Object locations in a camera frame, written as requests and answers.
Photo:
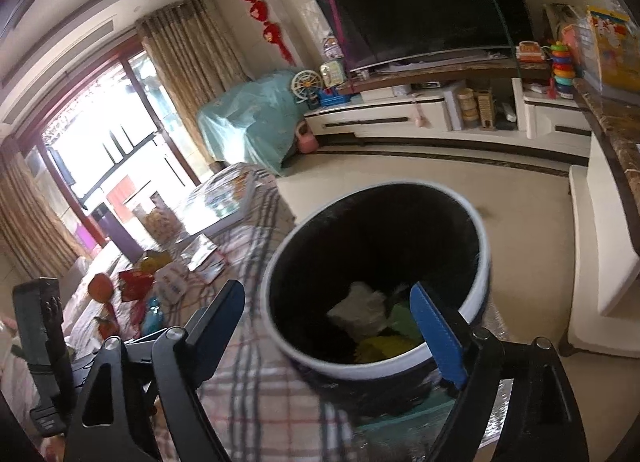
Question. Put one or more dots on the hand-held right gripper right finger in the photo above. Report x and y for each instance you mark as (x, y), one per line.
(440, 337)

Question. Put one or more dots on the yellow snack wrapper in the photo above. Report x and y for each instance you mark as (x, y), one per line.
(156, 262)

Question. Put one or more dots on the yellow toy box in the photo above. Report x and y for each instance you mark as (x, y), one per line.
(610, 46)

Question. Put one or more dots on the colourful children's book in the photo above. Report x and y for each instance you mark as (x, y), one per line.
(225, 192)

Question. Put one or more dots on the orange fruit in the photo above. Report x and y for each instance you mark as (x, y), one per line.
(100, 288)

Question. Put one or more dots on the orange white toy phone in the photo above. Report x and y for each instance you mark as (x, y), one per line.
(529, 50)

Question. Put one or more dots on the marble shelf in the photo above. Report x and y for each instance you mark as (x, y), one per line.
(620, 131)

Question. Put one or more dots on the pink kettle toy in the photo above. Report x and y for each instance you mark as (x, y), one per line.
(306, 141)

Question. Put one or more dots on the stack of round containers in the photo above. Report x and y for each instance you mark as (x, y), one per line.
(468, 105)

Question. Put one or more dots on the sliding glass door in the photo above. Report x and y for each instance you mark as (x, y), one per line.
(100, 141)

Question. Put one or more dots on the clear jar of snacks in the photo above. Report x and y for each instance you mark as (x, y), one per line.
(160, 224)

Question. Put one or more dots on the silver foil wrapper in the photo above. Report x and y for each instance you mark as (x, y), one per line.
(202, 257)

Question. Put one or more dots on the blue wrapper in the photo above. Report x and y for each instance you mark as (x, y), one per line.
(154, 318)

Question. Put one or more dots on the crumpled white paper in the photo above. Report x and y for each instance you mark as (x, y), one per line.
(360, 307)

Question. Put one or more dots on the white printed packet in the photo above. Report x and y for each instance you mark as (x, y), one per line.
(172, 283)

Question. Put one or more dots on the plaid blanket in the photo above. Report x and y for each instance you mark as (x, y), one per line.
(260, 392)

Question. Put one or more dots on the black trash bin white rim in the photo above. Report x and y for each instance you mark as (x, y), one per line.
(375, 242)

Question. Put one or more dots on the crumpled yellow wrapper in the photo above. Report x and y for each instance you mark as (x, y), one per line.
(385, 348)

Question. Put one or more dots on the white side cabinet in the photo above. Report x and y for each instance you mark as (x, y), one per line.
(595, 252)

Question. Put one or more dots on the red snack wrapper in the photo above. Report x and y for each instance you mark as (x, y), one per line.
(134, 286)

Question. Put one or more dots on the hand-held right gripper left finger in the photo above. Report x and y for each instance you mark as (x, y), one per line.
(220, 307)

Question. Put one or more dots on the wooden toy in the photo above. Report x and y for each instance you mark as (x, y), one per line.
(485, 109)

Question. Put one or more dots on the orange red wrapper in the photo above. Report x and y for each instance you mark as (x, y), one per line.
(107, 326)

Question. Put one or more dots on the blue toy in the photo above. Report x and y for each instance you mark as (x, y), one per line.
(334, 99)

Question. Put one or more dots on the white television cabinet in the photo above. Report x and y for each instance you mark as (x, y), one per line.
(380, 116)

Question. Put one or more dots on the beige patterned curtain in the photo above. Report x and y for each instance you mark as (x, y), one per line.
(185, 71)
(30, 222)

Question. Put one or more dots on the purple thermos bottle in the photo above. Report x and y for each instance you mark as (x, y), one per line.
(117, 234)

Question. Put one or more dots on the teal furniture cover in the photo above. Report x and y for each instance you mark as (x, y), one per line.
(245, 121)

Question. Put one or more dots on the green wrapper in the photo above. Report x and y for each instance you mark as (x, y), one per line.
(402, 322)

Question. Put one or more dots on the ferris wheel toy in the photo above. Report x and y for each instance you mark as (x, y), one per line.
(305, 86)

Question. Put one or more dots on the black flat television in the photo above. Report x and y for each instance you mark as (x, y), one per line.
(425, 1)

